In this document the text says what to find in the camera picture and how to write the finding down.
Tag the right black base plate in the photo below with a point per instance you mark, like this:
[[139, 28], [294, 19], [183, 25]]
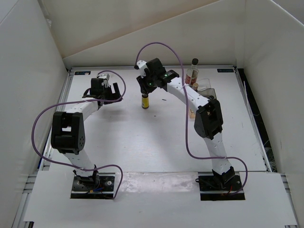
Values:
[[211, 191]]

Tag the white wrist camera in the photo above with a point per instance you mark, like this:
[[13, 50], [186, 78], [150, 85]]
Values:
[[105, 77], [141, 66]]

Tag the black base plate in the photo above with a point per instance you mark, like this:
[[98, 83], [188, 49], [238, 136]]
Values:
[[211, 191], [103, 189]]

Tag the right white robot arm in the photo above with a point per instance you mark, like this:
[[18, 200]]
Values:
[[208, 116]]

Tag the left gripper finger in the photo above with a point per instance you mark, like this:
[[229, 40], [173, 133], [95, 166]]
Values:
[[109, 90], [116, 89]]

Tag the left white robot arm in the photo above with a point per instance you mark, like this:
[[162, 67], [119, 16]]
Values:
[[68, 131]]

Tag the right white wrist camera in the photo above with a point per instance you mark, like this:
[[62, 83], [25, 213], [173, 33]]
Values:
[[141, 66]]

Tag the small yellow label bottle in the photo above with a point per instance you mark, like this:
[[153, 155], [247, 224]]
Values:
[[195, 86], [145, 101]]

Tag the tiered plastic condiment rack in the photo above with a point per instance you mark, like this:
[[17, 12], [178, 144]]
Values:
[[205, 88]]

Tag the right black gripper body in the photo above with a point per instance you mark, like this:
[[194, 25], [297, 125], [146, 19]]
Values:
[[150, 83]]

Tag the tall red label sauce bottle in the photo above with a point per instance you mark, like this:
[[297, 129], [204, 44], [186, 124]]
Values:
[[192, 73]]

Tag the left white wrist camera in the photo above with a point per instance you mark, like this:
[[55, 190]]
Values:
[[105, 77]]

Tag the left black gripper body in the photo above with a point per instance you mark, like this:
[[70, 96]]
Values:
[[109, 97]]

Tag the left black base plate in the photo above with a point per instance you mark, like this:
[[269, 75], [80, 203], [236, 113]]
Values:
[[103, 189]]

